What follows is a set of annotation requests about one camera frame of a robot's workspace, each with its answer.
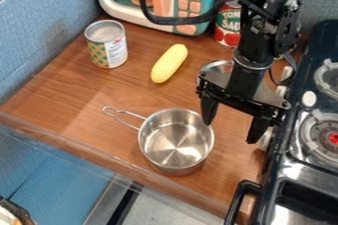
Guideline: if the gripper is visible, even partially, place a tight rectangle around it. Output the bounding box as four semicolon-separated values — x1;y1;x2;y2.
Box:
195;59;293;145

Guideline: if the silver lid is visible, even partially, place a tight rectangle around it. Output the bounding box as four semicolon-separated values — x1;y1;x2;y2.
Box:
195;59;237;87

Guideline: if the silver pot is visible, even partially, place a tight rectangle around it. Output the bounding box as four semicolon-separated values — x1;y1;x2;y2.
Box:
101;105;217;177

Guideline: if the toy stove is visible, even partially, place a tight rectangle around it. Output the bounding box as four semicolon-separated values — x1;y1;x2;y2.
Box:
222;19;338;225

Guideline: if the yellow toy corn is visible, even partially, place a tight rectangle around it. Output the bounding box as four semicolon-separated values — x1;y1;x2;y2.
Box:
148;43;191;84

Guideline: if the red tomato sauce can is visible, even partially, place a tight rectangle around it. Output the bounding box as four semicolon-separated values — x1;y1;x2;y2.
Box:
212;0;243;49

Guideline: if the toy microwave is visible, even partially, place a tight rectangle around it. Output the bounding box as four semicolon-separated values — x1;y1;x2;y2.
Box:
92;0;219;38

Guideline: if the green checkered can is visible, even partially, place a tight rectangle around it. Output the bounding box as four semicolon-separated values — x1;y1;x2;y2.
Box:
83;19;129;70

